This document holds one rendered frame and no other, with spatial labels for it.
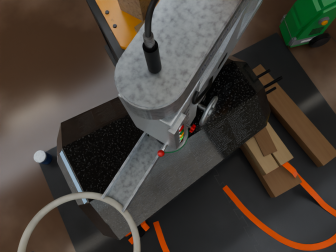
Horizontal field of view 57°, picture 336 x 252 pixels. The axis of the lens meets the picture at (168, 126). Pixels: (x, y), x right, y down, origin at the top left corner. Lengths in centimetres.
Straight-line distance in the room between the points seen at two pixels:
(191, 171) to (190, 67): 104
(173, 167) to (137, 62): 97
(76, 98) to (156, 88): 204
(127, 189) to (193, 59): 76
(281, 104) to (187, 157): 115
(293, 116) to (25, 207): 232
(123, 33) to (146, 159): 96
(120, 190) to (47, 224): 140
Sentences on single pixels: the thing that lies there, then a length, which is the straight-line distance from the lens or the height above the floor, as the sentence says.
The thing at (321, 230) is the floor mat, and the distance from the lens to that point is 276.
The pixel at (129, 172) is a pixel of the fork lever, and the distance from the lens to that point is 147.
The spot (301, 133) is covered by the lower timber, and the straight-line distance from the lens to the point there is 267.
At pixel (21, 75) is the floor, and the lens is 318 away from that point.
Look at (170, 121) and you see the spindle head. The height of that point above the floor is 159.
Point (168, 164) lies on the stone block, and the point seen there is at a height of 81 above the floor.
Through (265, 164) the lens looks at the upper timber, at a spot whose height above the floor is 25.
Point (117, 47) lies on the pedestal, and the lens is 213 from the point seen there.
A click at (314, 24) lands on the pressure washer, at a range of 281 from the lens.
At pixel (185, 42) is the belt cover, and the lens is 95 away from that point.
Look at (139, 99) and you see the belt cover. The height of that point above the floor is 174.
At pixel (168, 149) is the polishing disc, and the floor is 92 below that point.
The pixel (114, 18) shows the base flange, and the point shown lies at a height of 78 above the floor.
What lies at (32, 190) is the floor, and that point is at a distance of 286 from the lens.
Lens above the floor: 256
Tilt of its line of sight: 75 degrees down
